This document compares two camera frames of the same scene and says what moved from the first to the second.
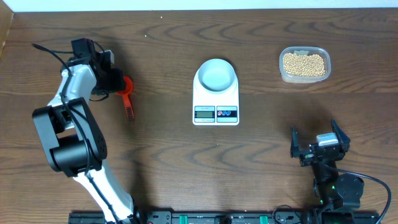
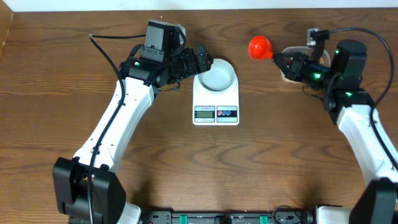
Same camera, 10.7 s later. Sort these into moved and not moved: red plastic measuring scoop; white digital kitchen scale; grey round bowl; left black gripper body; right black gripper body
Moved: left black gripper body; red plastic measuring scoop; right black gripper body
Not moved: white digital kitchen scale; grey round bowl
